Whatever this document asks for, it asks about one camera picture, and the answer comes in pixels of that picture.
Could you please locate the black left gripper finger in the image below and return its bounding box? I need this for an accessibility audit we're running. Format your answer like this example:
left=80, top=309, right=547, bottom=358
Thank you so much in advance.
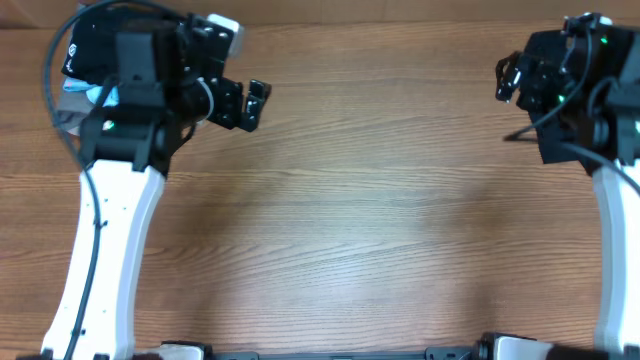
left=238, top=97, right=263, bottom=132
left=248, top=79, right=272, bottom=107

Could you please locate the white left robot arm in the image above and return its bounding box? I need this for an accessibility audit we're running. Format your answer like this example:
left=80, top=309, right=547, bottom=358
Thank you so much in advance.
left=39, top=14, right=271, bottom=359

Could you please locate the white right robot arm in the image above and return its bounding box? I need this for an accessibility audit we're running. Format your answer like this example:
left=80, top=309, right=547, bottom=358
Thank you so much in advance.
left=477, top=19, right=639, bottom=359

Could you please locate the black folded shirt on pile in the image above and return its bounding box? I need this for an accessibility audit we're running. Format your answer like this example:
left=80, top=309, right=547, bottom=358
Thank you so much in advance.
left=61, top=6, right=167, bottom=85

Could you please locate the light blue folded garment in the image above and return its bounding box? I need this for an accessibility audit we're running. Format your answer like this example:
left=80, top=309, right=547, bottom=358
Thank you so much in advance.
left=63, top=77, right=119, bottom=107

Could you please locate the grey folded garment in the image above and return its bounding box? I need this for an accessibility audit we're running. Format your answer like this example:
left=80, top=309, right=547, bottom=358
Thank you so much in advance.
left=53, top=92, right=95, bottom=137

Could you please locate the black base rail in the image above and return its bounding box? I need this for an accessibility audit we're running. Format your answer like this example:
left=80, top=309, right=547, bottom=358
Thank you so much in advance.
left=134, top=332, right=551, bottom=360

